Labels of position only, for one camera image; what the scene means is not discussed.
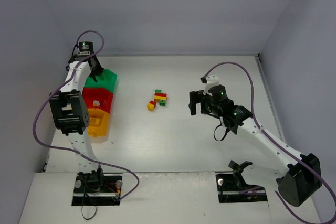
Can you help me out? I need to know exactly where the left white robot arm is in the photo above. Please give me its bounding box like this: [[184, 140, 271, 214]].
[[49, 41, 104, 187]]

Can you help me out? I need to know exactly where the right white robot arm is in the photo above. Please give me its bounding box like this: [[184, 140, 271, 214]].
[[188, 75, 322, 207]]

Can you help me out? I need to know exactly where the green plastic bin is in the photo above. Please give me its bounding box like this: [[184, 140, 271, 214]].
[[84, 69, 118, 93]]

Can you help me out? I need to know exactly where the red plastic bin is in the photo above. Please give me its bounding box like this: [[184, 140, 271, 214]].
[[82, 87, 113, 113]]

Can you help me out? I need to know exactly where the stacked multicolor lego block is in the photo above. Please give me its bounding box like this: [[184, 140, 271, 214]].
[[154, 89, 167, 106]]

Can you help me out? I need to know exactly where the yellow red lego block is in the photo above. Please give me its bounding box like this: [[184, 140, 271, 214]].
[[147, 100, 157, 111]]

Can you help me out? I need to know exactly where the yellow plastic bin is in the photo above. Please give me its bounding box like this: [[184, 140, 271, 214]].
[[88, 108, 110, 137]]

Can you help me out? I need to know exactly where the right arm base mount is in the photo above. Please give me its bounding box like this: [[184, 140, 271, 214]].
[[215, 173, 268, 204]]

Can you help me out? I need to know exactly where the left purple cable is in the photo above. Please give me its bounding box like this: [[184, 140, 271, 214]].
[[31, 30, 140, 201]]

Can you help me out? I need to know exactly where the purple cable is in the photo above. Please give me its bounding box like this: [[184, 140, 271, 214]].
[[203, 61, 336, 224], [31, 30, 140, 201]]

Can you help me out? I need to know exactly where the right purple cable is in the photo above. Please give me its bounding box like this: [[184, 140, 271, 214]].
[[203, 61, 336, 224]]

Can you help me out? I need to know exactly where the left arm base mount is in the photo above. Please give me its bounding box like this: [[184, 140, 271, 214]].
[[71, 174, 123, 206]]

